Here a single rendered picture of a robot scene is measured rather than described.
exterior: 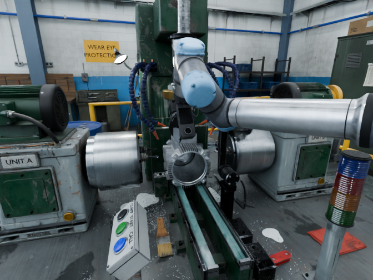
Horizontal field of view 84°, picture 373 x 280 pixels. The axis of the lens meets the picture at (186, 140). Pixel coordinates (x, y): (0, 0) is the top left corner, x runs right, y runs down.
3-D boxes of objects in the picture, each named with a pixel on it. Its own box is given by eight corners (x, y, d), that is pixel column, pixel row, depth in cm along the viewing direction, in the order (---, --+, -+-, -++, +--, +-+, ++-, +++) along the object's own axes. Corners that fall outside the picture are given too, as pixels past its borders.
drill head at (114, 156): (72, 178, 102) (63, 128, 95) (147, 170, 110) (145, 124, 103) (54, 208, 79) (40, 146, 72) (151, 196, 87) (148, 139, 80)
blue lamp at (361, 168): (330, 169, 54) (334, 153, 53) (349, 167, 55) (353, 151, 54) (353, 180, 48) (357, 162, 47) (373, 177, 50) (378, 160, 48)
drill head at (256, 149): (201, 165, 117) (202, 121, 110) (266, 158, 126) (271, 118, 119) (218, 187, 94) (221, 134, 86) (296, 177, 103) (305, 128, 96)
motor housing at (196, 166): (163, 171, 109) (162, 136, 103) (198, 168, 113) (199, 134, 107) (168, 191, 90) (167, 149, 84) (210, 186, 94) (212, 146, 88)
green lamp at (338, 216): (320, 214, 58) (323, 199, 57) (338, 210, 59) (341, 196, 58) (340, 228, 52) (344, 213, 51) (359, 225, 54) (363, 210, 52)
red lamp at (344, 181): (327, 185, 55) (330, 169, 54) (345, 182, 57) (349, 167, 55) (348, 197, 50) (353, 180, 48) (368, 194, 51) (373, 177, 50)
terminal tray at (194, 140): (170, 142, 105) (170, 128, 103) (191, 141, 107) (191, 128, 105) (174, 150, 94) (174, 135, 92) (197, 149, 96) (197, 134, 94)
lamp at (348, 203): (323, 199, 57) (327, 185, 55) (341, 196, 58) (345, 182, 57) (344, 213, 51) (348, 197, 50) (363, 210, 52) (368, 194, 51)
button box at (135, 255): (126, 226, 57) (112, 214, 55) (146, 209, 57) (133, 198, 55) (123, 284, 41) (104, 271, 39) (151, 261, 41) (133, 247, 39)
